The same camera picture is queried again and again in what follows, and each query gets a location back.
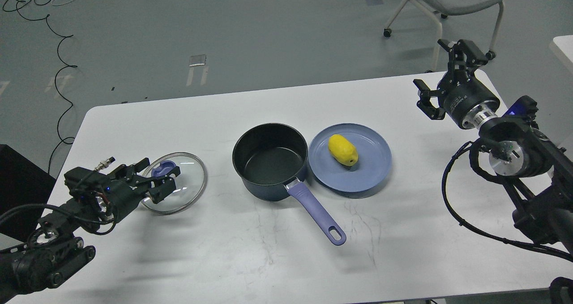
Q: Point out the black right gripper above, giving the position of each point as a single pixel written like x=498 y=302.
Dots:
x=459 y=93

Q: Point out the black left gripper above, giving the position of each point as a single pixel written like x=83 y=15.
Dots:
x=124 y=197

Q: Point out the glass lid purple knob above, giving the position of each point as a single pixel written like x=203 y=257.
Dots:
x=189 y=184

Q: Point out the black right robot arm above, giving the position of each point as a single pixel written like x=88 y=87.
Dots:
x=510 y=151

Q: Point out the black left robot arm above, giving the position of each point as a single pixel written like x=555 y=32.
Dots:
x=52 y=253

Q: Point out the grey office chair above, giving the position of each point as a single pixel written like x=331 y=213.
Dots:
x=438 y=10

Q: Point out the blue round plate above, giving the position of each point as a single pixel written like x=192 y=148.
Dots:
x=373 y=166

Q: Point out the black box left edge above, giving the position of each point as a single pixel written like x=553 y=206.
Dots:
x=21 y=182

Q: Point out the white table corner right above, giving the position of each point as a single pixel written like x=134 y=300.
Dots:
x=562 y=47

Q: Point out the dark blue pot purple handle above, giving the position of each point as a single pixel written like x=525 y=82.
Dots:
x=272 y=161

